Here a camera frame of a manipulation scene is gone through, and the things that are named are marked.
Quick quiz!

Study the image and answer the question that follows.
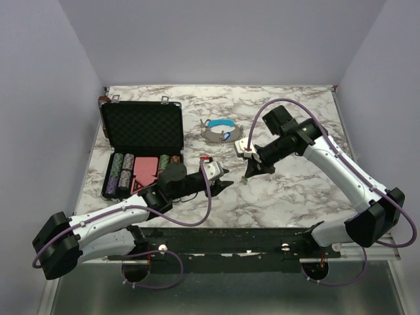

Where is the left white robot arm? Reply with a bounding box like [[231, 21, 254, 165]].
[[31, 159, 233, 280]]

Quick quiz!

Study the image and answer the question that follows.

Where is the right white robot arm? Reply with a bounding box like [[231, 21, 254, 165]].
[[235, 105, 405, 257]]

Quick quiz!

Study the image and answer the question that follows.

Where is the green red chip stack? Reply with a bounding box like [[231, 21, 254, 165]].
[[157, 154, 171, 173]]

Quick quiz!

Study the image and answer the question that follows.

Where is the blue silicone band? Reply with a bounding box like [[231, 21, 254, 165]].
[[207, 119, 235, 128]]

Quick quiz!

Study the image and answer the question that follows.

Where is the pink playing card deck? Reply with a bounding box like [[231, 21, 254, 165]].
[[133, 157, 159, 176]]

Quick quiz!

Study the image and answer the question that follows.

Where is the black poker chip case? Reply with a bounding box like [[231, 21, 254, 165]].
[[98, 96, 184, 200]]

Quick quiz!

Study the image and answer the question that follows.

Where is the grey poker chip stack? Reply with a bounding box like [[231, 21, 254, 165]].
[[122, 154, 135, 171]]

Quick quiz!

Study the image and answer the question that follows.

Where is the grey lower chip stack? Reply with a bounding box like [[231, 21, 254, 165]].
[[118, 169, 131, 192]]

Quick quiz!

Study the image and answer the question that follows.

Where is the green poker chip stack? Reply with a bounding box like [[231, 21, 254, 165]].
[[110, 153, 124, 178]]

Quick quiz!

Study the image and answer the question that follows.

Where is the purple poker chip stack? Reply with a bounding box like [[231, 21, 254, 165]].
[[105, 177, 119, 195]]

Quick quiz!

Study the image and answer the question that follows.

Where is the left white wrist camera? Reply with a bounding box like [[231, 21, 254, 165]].
[[203, 161, 225, 181]]

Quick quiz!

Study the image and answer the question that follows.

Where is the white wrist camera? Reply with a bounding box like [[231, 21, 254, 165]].
[[203, 161, 225, 181], [234, 138, 257, 159]]

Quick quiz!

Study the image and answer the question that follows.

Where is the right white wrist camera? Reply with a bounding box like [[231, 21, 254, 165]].
[[234, 138, 257, 159]]

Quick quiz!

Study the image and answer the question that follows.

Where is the grey spiky metal ring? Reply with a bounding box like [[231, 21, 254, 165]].
[[200, 125, 245, 145]]

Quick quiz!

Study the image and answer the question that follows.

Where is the black mounting base plate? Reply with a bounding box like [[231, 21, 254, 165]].
[[123, 226, 341, 277]]

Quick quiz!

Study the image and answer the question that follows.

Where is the aluminium frame rail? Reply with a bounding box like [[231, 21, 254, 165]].
[[36, 234, 402, 315]]

